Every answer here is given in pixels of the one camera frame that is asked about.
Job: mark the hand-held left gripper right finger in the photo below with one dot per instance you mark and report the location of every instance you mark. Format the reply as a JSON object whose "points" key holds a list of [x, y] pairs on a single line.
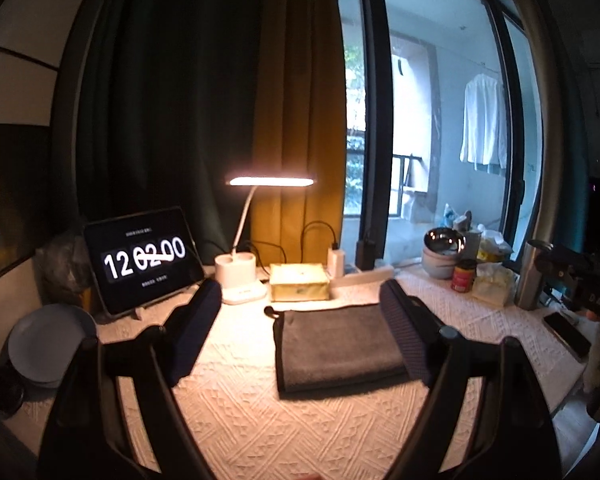
{"points": [[402, 330]]}

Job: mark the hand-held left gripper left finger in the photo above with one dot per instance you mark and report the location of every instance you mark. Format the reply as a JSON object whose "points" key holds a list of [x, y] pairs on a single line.
{"points": [[197, 330]]}

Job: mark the grey towel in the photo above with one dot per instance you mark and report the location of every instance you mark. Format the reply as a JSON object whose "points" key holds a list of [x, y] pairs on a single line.
{"points": [[337, 347]]}

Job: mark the steel thermos bottle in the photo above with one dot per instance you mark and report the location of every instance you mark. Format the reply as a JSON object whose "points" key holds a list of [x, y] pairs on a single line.
{"points": [[530, 280]]}

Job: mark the black smartphone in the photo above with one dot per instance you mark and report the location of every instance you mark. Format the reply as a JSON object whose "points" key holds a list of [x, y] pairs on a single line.
{"points": [[567, 335]]}

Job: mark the white power strip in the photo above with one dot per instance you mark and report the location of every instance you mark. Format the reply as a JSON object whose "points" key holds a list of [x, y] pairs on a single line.
{"points": [[362, 277]]}

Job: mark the white desk lamp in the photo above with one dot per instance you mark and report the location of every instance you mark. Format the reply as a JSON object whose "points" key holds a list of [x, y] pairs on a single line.
{"points": [[237, 272]]}

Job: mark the stacked metal bowls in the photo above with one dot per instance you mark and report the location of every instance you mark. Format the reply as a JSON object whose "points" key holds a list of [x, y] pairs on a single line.
{"points": [[437, 265]]}

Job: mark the red can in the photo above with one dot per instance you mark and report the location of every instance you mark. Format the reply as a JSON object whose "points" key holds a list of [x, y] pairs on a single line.
{"points": [[463, 277]]}

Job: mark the tablet with clock display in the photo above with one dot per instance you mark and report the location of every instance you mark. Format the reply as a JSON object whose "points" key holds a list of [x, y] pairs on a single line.
{"points": [[142, 260]]}

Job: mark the white power adapter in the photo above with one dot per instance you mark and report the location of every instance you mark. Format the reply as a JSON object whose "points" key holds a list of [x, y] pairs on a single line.
{"points": [[336, 262]]}

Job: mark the soft tissue pack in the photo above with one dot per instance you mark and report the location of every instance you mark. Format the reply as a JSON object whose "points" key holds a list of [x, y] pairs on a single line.
{"points": [[492, 285]]}

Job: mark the steel bowl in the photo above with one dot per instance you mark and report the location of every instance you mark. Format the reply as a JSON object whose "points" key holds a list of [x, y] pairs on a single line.
{"points": [[445, 241]]}

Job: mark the yellow packet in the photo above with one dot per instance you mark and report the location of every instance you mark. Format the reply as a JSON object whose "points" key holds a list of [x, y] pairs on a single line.
{"points": [[492, 250]]}

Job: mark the yellow-green tissue box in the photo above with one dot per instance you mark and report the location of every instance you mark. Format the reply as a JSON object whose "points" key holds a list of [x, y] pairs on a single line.
{"points": [[299, 282]]}

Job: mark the white textured tablecloth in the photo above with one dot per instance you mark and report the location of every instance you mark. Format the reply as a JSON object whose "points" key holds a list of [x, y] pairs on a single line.
{"points": [[290, 435]]}

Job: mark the white plate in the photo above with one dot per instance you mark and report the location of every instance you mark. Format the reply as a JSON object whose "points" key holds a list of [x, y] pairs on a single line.
{"points": [[50, 340]]}

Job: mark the dark plastic bag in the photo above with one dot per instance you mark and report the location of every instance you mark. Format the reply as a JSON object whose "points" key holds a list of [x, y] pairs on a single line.
{"points": [[62, 267]]}

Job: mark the white hanging shirt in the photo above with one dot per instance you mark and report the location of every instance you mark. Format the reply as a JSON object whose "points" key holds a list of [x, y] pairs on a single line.
{"points": [[482, 125]]}

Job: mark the black round cup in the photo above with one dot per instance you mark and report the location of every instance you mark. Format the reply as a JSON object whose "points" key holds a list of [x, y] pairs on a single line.
{"points": [[5, 390]]}

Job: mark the dark green curtain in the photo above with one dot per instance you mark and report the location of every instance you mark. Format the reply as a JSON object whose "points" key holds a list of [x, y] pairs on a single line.
{"points": [[180, 110]]}

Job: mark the mustard yellow curtain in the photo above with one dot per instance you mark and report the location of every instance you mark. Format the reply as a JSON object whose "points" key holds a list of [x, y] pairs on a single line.
{"points": [[300, 110]]}

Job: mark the black sliding door frame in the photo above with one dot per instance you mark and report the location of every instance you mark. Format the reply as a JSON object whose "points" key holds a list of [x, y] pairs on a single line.
{"points": [[375, 110]]}

